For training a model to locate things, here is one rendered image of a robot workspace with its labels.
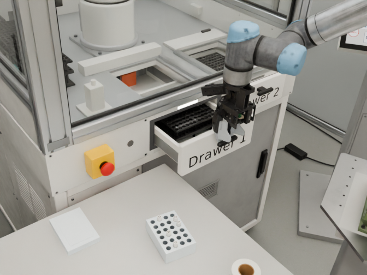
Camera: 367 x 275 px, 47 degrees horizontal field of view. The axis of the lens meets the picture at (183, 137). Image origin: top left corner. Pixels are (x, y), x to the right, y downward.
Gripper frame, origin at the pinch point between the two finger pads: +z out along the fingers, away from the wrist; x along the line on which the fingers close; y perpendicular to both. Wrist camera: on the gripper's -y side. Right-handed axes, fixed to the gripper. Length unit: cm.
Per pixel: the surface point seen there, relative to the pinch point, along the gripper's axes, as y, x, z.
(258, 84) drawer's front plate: -14.9, 30.8, -1.7
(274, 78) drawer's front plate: -14.9, 39.6, -1.5
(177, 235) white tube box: 14.0, -27.6, 10.7
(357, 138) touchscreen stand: -3, 98, 43
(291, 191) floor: -26, 91, 91
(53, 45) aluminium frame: -17, -41, -32
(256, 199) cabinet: -18, 48, 66
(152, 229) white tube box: 8.6, -31.5, 10.7
